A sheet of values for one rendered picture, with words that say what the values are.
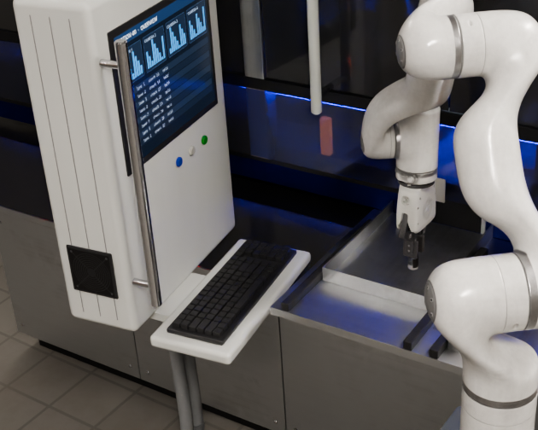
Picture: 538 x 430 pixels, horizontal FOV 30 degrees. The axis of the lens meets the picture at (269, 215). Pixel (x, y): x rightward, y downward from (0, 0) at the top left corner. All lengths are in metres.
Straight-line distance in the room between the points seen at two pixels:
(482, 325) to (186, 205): 1.00
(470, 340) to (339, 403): 1.30
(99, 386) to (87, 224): 1.35
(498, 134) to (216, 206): 1.08
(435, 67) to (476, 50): 0.07
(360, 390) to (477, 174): 1.29
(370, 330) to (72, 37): 0.83
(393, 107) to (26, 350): 2.09
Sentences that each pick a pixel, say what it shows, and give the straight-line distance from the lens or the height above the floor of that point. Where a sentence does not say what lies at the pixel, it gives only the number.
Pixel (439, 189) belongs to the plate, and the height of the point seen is 1.02.
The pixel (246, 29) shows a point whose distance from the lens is 2.38.
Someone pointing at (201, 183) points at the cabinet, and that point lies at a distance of 2.37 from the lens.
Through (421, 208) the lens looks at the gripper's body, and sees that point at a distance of 2.05.
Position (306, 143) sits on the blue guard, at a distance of 2.40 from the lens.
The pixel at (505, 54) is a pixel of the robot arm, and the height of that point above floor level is 1.54.
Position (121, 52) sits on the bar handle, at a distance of 1.91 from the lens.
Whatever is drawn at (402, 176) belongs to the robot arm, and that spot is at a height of 1.16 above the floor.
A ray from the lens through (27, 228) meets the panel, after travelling 3.25.
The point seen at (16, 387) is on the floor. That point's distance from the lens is 3.49.
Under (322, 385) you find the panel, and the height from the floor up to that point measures 0.33.
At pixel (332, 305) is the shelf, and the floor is 0.88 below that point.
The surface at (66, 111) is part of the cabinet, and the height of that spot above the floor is 1.33.
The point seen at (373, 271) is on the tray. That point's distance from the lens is 2.24.
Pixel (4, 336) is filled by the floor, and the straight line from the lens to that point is 3.75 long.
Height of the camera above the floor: 2.10
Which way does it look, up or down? 29 degrees down
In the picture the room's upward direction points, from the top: 4 degrees counter-clockwise
